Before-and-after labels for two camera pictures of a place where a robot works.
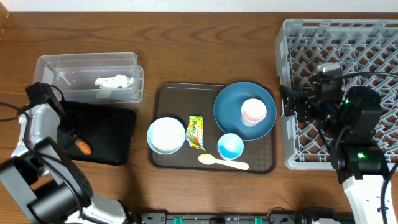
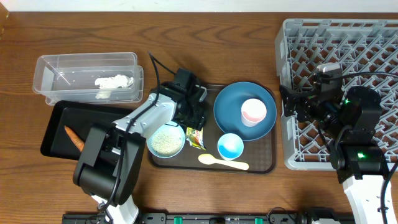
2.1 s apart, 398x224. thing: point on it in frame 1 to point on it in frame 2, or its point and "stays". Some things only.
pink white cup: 253,111 stays
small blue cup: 230,146 stays
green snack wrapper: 194,132 stays
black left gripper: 64,142 to 197,121
